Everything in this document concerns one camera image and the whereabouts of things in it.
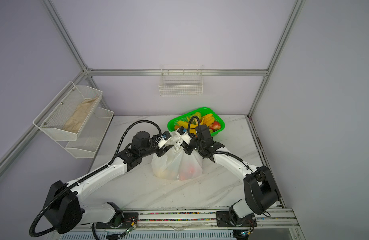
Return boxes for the white plastic bag lemon print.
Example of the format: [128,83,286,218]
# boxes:
[151,131,203,181]

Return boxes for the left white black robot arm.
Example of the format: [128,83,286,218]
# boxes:
[40,131,178,234]

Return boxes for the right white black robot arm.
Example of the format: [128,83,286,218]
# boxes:
[176,125,281,226]

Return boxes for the fake yellow banana bunch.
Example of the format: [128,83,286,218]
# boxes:
[174,112,216,130]

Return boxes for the green plastic fruit basket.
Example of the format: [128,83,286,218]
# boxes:
[167,107,226,137]

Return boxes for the lower white mesh shelf bin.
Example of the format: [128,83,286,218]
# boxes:
[56,107,113,159]

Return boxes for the white mesh shelf bin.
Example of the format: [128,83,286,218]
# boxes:
[32,82,102,142]
[56,107,113,159]

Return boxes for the beige cloth in bin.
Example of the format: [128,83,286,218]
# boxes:
[62,97,98,134]

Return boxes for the upper white mesh shelf bin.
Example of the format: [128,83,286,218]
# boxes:
[32,82,102,142]

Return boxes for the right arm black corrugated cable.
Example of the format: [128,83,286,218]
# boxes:
[187,115,254,175]

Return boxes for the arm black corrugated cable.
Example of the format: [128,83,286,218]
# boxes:
[187,115,254,175]
[29,119,163,238]

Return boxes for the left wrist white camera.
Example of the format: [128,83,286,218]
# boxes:
[157,131,172,149]

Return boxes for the wrist white camera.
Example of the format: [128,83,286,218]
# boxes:
[157,131,172,149]
[176,127,192,145]

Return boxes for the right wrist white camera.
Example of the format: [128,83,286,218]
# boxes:
[176,127,192,145]

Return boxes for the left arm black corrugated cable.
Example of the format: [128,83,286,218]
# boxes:
[29,119,163,238]

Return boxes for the white wire wall basket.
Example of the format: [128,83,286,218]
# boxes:
[158,65,204,97]

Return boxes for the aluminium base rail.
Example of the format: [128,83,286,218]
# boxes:
[47,206,305,240]

